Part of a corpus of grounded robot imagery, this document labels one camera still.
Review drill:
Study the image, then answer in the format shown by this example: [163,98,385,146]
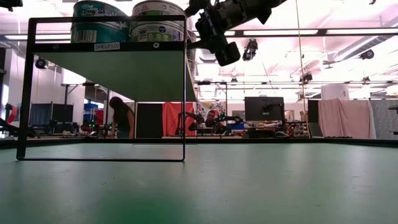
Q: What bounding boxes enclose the person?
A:
[198,109,226,134]
[108,96,136,139]

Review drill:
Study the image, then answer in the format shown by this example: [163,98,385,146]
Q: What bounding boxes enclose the grey patterned curtain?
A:
[371,99,398,140]

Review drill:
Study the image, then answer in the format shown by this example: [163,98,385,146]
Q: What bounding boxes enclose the teal tuna can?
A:
[72,0,130,23]
[70,21,131,44]

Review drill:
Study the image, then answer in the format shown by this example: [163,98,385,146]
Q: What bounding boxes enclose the plain-lid can multicolour label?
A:
[131,0,187,22]
[129,21,186,43]

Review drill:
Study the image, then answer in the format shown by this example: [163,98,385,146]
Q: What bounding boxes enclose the white floral cloth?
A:
[196,101,228,119]

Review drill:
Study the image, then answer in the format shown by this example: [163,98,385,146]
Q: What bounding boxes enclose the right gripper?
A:
[184,0,259,67]

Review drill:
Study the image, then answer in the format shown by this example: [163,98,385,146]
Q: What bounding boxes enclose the wooden shelf black frame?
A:
[16,15,197,162]

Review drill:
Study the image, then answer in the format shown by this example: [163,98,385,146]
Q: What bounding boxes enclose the beige curtain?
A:
[317,98,376,138]

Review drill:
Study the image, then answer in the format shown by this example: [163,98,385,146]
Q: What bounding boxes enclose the orange curtain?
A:
[162,101,196,138]

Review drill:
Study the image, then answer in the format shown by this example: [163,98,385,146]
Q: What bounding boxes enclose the black panel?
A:
[136,102,164,139]

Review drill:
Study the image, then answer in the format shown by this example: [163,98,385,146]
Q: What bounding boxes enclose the black monitor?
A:
[244,96,285,123]

